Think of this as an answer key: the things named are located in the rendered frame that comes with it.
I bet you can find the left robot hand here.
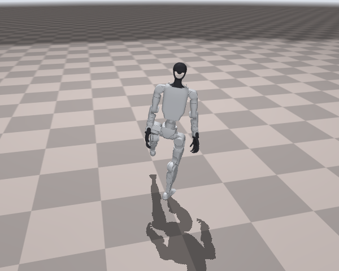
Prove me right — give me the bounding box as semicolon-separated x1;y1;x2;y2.
145;128;151;148

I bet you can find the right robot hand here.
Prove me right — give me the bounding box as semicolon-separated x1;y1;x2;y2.
190;132;199;153

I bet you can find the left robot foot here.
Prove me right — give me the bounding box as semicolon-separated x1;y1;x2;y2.
149;139;155;156

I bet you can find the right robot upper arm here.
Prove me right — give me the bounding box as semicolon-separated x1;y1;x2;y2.
188;88;198;119

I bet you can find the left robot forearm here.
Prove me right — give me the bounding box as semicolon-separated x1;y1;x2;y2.
146;105;156;131

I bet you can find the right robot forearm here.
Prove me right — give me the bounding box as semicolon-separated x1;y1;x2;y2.
190;112;199;137

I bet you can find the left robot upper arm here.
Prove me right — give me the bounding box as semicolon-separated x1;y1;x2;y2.
151;84;166;113

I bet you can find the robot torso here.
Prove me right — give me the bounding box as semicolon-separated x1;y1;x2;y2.
159;83;189;140

